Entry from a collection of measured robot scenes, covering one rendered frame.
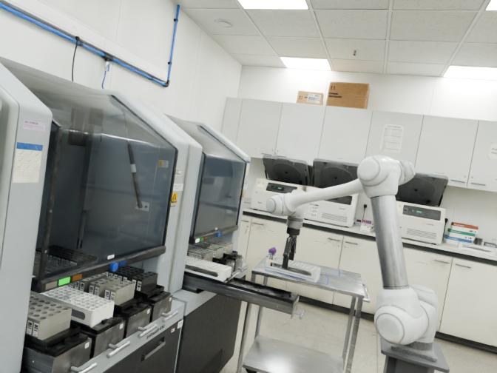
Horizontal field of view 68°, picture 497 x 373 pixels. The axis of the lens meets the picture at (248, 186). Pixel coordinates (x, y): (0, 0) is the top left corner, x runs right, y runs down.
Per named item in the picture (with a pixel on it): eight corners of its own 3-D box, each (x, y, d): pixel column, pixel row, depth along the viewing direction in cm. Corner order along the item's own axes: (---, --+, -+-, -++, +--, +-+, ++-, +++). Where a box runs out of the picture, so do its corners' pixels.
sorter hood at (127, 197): (-87, 251, 112) (-64, 41, 109) (69, 229, 169) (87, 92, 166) (40, 294, 96) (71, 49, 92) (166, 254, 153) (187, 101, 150)
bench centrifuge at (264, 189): (248, 209, 419) (257, 153, 415) (265, 206, 477) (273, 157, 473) (296, 218, 399) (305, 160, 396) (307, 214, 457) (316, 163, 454)
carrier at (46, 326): (64, 325, 110) (67, 306, 109) (70, 327, 109) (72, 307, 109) (30, 340, 99) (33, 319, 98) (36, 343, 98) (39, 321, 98)
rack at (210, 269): (168, 269, 184) (170, 257, 184) (178, 265, 194) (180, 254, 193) (222, 284, 175) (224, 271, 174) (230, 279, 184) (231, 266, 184)
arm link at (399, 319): (433, 340, 147) (413, 354, 131) (393, 336, 157) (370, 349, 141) (403, 154, 160) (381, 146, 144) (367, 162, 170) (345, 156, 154)
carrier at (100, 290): (115, 291, 141) (117, 277, 140) (119, 293, 140) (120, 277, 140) (92, 300, 130) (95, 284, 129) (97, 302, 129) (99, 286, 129)
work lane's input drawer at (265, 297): (158, 282, 184) (160, 264, 183) (172, 275, 197) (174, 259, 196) (300, 323, 161) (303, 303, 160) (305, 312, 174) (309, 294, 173)
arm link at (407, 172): (377, 168, 180) (364, 165, 170) (414, 155, 168) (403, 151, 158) (384, 194, 176) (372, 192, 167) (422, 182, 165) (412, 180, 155)
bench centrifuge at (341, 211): (299, 218, 399) (309, 156, 395) (308, 214, 458) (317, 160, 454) (351, 229, 381) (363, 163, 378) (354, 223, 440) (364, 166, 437)
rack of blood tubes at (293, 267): (263, 269, 206) (265, 257, 206) (269, 265, 215) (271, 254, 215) (315, 283, 195) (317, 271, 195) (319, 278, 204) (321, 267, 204)
